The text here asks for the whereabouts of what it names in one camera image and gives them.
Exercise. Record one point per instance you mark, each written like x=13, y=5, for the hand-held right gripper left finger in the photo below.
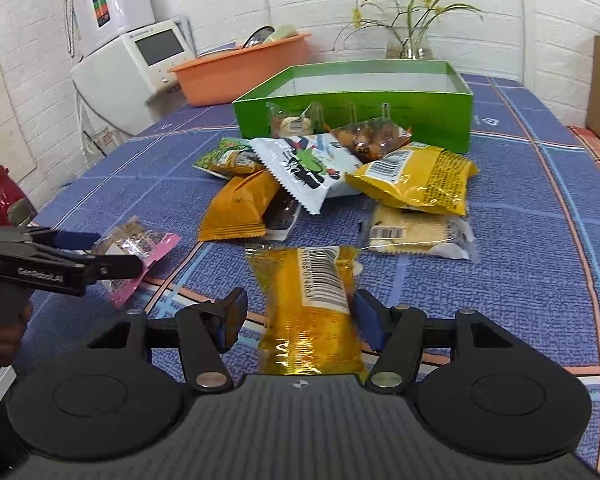
x=230, y=321

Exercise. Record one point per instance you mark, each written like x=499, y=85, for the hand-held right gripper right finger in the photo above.
x=367, y=320

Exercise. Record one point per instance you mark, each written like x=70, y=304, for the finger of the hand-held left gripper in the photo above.
x=77, y=241
x=115, y=267

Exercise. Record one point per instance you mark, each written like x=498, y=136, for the pink clear snack packet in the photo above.
x=147, y=242

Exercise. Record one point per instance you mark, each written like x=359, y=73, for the yellow clear snack packet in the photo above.
x=305, y=320

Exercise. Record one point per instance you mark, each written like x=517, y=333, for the clear cracker packet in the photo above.
x=415, y=232

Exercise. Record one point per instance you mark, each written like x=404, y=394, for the dark brown snack packet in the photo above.
x=280, y=217

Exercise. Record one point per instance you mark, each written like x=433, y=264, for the orange snack packet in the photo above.
x=235, y=205

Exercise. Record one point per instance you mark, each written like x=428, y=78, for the yellow packet with white label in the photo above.
x=430, y=180

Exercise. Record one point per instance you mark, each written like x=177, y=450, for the green snack packet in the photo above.
x=225, y=155

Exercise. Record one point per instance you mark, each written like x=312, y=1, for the white packet with green figure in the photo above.
x=300, y=170

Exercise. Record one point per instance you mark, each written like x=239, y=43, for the clear packet of brown snacks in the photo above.
x=370, y=137

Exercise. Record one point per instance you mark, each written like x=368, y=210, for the green cardboard box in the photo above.
x=430, y=125

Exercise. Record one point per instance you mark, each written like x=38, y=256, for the clear small cake packet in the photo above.
x=292, y=122

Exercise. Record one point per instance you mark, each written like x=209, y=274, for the person's left hand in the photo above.
x=4, y=346

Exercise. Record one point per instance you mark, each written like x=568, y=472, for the white power strip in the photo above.
x=102, y=141

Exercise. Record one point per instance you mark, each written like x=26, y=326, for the blue checked cloth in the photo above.
x=505, y=260

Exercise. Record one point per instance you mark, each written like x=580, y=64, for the white appliance with screen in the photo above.
x=110, y=75

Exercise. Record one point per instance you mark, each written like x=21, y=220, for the orange plastic basin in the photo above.
x=240, y=75

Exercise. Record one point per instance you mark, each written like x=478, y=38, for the glass pot lid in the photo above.
x=257, y=37

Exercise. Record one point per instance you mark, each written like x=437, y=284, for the glass vase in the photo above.
x=410, y=45

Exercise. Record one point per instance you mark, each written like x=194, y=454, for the pale green bowl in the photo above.
x=285, y=34

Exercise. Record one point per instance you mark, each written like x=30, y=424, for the green orchid plant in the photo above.
x=415, y=5

